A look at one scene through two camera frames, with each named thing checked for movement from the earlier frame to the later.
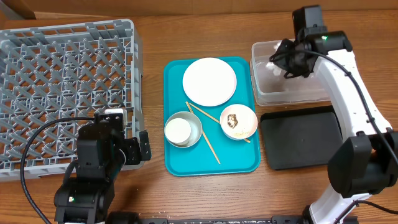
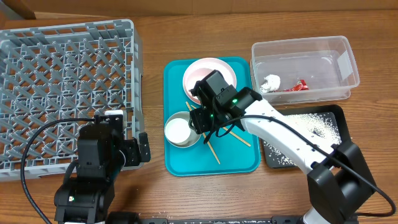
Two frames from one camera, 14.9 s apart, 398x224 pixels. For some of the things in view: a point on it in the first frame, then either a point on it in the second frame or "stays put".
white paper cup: (178, 131) stays put
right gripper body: (285, 58) → (205, 121)
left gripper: (133, 149) stays put
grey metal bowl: (195, 126) stays put
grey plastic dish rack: (54, 79) stays put
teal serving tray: (216, 154) stays put
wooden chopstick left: (205, 136) stays put
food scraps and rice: (232, 122) → (319, 125)
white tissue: (270, 65) → (273, 83)
